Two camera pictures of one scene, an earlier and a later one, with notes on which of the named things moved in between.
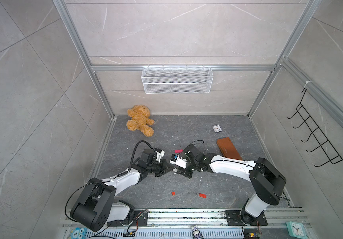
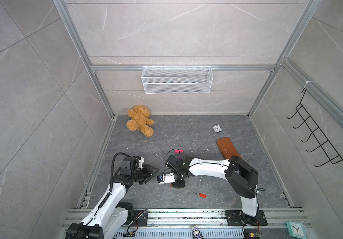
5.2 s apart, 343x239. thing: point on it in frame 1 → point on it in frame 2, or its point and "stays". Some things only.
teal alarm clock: [296, 230] stays
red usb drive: [202, 195] stays
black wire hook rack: [324, 142] stays
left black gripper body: [159, 169] → [142, 175]
